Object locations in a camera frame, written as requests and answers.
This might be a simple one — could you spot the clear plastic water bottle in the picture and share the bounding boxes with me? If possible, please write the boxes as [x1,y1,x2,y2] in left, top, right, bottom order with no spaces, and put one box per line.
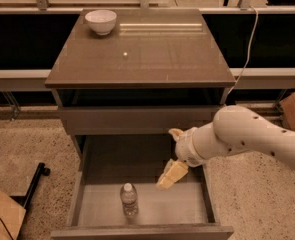
[120,183,139,218]

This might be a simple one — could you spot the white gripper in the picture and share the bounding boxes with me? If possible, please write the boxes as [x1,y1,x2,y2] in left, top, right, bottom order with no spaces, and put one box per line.
[156,127,205,190]

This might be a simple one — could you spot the open grey middle drawer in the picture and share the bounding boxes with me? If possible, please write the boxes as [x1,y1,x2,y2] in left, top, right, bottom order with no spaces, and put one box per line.
[51,134,233,240]

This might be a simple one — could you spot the grey drawer cabinet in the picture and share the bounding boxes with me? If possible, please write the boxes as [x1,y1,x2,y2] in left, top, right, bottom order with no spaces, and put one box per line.
[45,9,235,159]

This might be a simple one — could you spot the metal railing beam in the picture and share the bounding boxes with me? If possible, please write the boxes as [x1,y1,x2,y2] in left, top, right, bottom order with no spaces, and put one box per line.
[0,68,295,92]

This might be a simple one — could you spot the black wheeled stand leg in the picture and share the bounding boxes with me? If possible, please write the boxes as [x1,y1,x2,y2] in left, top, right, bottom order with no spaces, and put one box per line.
[12,163,51,210]

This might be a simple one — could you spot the black cable on box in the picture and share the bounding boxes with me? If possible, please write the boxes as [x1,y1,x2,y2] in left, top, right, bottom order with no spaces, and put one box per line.
[0,202,15,240]

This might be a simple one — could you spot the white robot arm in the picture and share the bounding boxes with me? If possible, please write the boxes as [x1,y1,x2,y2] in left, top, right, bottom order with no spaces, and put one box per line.
[157,105,295,189]

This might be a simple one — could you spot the white hanging cable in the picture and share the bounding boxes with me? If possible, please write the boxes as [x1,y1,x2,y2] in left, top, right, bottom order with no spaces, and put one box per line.
[225,5,260,96]

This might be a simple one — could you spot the white ceramic bowl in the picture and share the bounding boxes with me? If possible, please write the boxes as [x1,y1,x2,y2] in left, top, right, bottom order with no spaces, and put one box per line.
[85,10,117,35]

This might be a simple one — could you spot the closed grey top drawer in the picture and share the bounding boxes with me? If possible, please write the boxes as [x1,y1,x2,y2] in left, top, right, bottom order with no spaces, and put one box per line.
[58,106,220,135]

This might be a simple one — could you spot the cardboard box at left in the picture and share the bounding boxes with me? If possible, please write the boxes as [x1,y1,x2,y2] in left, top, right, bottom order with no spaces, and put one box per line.
[0,189,26,240]

